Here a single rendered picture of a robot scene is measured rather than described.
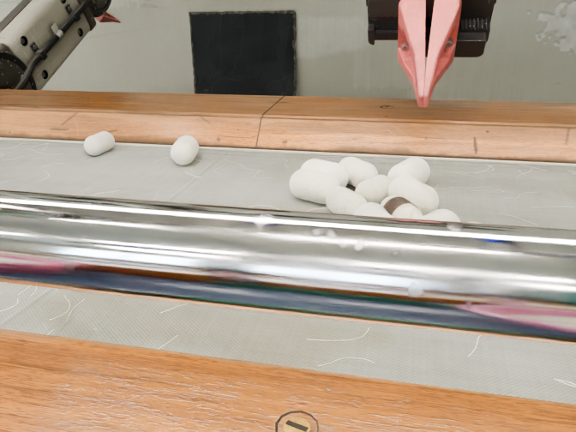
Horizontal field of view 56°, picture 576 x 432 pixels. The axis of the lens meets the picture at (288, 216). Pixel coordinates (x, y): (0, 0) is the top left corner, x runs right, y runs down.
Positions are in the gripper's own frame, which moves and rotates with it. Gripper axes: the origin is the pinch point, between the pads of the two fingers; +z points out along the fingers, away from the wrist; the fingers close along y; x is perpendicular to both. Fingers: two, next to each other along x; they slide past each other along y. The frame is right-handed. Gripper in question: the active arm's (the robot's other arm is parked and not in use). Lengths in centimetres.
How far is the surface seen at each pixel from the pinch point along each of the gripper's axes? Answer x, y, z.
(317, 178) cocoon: -4.8, -6.4, 10.6
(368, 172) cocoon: -2.7, -3.4, 8.8
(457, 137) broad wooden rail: 3.9, 2.9, 1.3
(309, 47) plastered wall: 137, -45, -130
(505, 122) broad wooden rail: 4.1, 6.7, -0.5
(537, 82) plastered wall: 153, 46, -126
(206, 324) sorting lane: -12.6, -8.8, 22.5
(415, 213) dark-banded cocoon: -7.1, -0.2, 13.8
